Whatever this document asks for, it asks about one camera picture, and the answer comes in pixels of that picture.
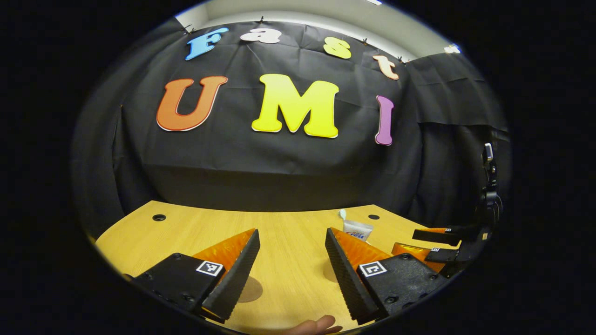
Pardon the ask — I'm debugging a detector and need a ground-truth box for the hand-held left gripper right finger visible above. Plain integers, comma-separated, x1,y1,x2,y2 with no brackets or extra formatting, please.
325,228,450,325

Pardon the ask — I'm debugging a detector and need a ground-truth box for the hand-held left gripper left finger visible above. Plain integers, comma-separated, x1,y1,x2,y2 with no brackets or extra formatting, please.
132,228,261,324

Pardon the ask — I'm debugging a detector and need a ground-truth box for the round brown coaster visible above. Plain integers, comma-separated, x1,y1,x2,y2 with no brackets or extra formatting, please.
237,276,264,303

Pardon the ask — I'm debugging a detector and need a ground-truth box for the white toothpaste tube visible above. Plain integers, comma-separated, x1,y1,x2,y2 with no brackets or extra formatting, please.
343,220,374,243

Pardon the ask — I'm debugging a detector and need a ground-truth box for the wooden desktop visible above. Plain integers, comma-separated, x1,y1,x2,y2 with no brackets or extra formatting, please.
93,200,461,335

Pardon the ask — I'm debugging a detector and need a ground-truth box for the black backdrop cloth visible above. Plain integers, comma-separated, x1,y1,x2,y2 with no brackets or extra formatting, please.
70,19,513,240

